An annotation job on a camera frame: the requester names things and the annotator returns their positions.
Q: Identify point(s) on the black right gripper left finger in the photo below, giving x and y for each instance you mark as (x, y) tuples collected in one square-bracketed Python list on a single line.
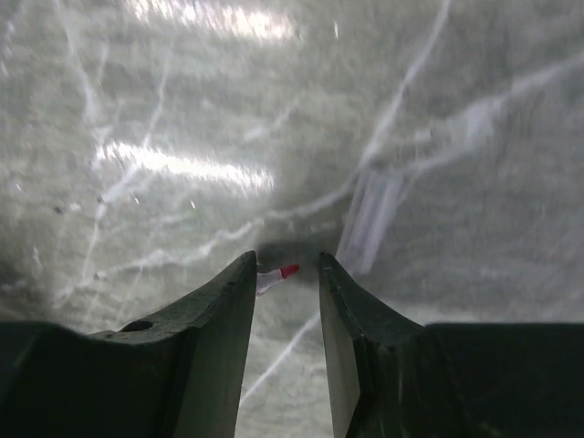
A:
[(177, 372)]

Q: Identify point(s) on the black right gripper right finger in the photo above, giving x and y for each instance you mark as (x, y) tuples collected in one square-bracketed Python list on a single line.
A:
[(391, 377)]

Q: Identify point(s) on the white pen red tip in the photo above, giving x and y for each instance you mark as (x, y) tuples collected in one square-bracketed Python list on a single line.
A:
[(265, 281)]

